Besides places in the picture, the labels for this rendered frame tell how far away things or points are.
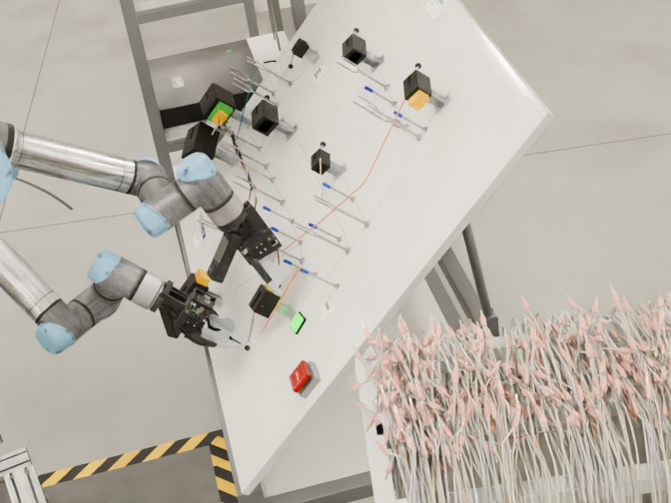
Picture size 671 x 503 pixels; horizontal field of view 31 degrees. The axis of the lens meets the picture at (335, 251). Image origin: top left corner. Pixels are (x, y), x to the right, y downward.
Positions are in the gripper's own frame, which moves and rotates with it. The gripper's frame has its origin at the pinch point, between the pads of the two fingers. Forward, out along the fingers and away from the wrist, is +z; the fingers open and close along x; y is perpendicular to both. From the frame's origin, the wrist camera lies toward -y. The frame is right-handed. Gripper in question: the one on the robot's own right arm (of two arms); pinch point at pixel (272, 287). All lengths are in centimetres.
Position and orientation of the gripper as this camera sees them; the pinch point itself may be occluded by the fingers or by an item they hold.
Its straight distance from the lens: 265.5
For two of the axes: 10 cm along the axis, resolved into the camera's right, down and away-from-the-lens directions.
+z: 5.0, 7.1, 4.9
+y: 7.9, -6.1, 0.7
